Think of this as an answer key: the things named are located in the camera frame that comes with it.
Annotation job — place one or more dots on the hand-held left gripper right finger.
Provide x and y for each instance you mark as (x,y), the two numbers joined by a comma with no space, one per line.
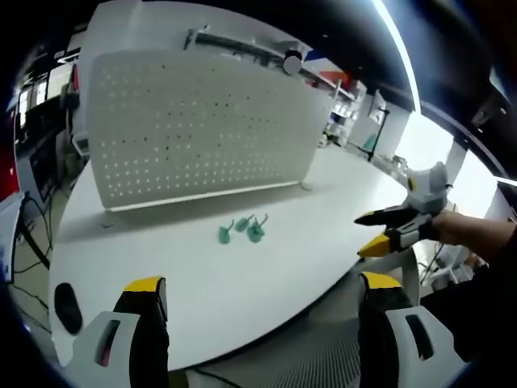
(398,323)

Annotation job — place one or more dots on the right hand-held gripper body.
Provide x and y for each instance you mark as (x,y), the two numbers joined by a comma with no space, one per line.
(427,188)

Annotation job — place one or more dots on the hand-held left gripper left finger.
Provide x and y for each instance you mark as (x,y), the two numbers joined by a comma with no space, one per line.
(133,331)

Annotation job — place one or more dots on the green hook assembly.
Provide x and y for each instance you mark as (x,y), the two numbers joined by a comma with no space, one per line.
(224,234)
(255,232)
(242,224)

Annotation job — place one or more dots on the white perforated mounting plate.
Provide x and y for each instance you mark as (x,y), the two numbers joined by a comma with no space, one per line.
(194,129)

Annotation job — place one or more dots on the person's right hand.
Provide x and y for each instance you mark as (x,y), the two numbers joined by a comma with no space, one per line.
(454,228)

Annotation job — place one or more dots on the black tripod stand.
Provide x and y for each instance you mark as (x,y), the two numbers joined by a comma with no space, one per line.
(377,133)

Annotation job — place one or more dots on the white partition panel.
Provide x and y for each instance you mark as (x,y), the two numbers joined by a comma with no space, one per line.
(177,44)

